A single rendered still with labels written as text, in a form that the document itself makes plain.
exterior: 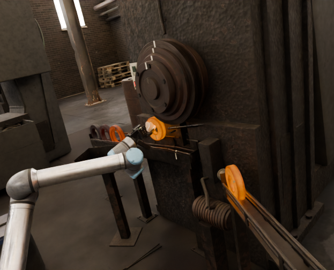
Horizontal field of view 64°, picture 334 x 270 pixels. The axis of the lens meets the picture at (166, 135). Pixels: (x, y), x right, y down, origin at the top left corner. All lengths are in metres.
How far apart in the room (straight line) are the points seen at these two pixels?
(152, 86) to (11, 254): 1.02
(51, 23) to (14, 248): 11.03
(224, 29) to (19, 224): 1.33
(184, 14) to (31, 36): 2.75
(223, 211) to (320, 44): 1.17
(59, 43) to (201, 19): 10.79
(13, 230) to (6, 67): 2.60
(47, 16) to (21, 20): 8.15
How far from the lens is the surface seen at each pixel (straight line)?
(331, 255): 1.96
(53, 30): 12.08
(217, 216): 1.38
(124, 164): 1.41
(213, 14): 1.41
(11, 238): 1.50
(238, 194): 1.17
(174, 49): 1.39
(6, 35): 3.88
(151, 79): 1.43
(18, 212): 1.52
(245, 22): 1.32
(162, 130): 1.68
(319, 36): 1.93
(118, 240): 2.22
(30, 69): 3.91
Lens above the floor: 1.33
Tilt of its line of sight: 19 degrees down
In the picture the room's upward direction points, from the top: 12 degrees counter-clockwise
